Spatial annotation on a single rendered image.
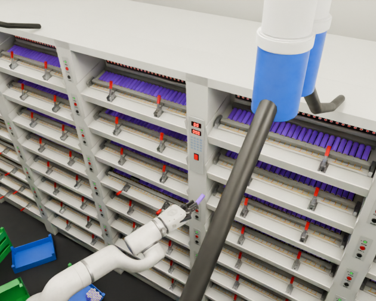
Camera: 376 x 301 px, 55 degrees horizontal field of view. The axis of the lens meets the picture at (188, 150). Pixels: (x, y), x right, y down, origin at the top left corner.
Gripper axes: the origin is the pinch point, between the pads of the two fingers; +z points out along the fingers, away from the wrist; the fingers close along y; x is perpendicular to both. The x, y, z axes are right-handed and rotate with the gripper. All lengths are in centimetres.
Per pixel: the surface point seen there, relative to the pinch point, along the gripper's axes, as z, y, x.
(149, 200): -4.3, 42.3, 14.5
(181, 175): 9.5, 22.0, -2.0
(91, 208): -27, 101, 34
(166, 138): 8.9, 24.0, -22.6
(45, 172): -40, 123, 5
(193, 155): 9.5, 3.8, -19.3
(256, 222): 19.6, -16.2, 14.2
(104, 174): -15, 73, 2
